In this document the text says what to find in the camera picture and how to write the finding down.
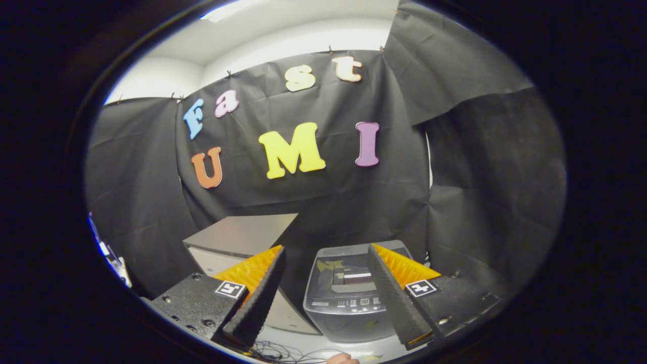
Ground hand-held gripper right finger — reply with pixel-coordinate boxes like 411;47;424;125
366;243;506;351

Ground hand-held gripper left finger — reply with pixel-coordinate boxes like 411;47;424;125
149;245;287;350

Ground grey washing machine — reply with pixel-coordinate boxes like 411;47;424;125
302;240;430;343

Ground dark washing machine lid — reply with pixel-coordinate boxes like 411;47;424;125
308;240;415;299

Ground grey cabinet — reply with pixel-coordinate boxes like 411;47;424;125
182;213;321;335

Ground black backdrop cloth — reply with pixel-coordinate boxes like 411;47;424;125
85;0;567;299

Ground white and blue equipment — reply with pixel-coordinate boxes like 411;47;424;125
87;212;133;289

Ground black floor cables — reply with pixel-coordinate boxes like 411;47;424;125
222;339;349;364

